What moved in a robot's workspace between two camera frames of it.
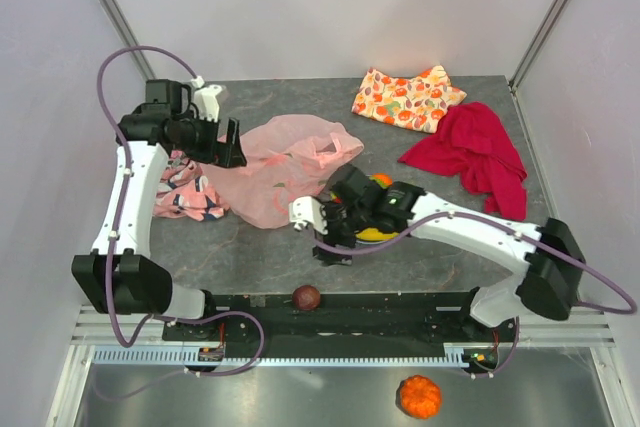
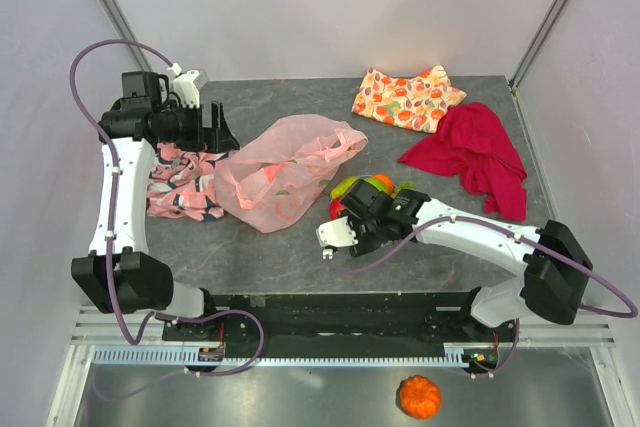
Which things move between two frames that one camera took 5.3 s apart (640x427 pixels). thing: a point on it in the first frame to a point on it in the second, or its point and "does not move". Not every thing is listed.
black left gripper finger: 230,154 to 219,138
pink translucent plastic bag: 287,158 does not move
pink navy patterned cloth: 186,191 does not move
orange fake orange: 384,179 does not move
